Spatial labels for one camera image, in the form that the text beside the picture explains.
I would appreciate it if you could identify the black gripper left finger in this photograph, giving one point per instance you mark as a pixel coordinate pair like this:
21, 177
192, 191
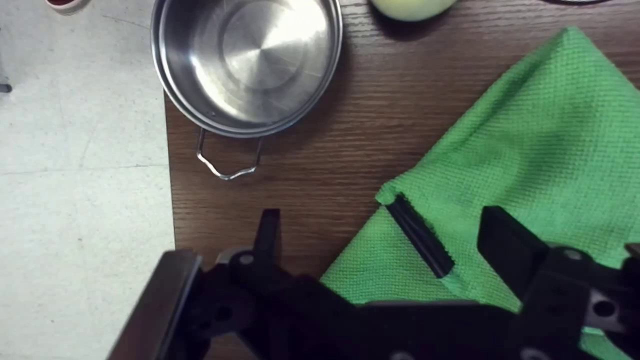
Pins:
266, 232

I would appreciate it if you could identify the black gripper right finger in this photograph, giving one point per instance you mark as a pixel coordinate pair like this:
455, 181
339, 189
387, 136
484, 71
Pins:
510, 253

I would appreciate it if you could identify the green microfibre cloth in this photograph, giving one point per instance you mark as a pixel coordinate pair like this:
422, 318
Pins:
553, 146

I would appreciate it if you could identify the stainless steel pot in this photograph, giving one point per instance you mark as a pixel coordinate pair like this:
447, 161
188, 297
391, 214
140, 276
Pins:
247, 67

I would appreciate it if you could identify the yellow ball toy red spot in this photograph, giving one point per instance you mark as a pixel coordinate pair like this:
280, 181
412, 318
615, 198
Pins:
412, 8

